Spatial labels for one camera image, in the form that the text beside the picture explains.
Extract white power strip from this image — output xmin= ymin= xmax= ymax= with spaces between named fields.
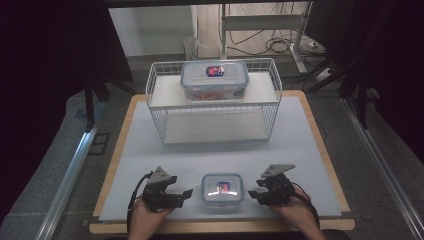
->
xmin=314 ymin=67 xmax=335 ymax=83

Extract black stand legs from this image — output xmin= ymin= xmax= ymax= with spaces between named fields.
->
xmin=82 ymin=75 xmax=112 ymax=132

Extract white wire shelf rack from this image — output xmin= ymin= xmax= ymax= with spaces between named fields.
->
xmin=145 ymin=57 xmax=284 ymax=146

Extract small clear plastic food container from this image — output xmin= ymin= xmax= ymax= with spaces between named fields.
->
xmin=200 ymin=172 xmax=246 ymax=209

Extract black tripod legs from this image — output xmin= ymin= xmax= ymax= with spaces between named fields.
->
xmin=305 ymin=54 xmax=372 ymax=130

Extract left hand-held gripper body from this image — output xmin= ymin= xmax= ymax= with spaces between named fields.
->
xmin=141 ymin=165 xmax=184 ymax=213

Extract small black floor frame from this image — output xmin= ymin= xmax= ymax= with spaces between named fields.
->
xmin=88 ymin=132 xmax=111 ymax=156

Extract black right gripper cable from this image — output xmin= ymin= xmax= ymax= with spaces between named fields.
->
xmin=289 ymin=182 xmax=321 ymax=228

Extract black curtain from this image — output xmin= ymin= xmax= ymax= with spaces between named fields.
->
xmin=304 ymin=0 xmax=424 ymax=164
xmin=0 ymin=0 xmax=135 ymax=221

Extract light blue table mat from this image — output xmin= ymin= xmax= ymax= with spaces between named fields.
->
xmin=99 ymin=96 xmax=343 ymax=222

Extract large clear plastic food container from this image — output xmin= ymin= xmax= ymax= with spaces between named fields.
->
xmin=179 ymin=59 xmax=251 ymax=102

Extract white metal stand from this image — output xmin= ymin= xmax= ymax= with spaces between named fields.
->
xmin=219 ymin=1 xmax=310 ymax=75

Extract black floor cables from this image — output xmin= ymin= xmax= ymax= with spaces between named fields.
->
xmin=229 ymin=29 xmax=303 ymax=57

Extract person's left hand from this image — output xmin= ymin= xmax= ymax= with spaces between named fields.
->
xmin=127 ymin=199 xmax=175 ymax=240

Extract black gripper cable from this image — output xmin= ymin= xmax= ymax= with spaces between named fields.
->
xmin=126 ymin=172 xmax=154 ymax=232
xmin=289 ymin=182 xmax=321 ymax=228

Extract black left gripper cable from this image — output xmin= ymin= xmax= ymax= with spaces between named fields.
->
xmin=126 ymin=172 xmax=154 ymax=232

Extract aluminium rail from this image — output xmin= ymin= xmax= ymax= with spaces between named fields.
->
xmin=342 ymin=97 xmax=424 ymax=240
xmin=34 ymin=122 xmax=100 ymax=240

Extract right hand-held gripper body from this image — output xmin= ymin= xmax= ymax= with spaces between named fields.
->
xmin=257 ymin=163 xmax=297 ymax=206

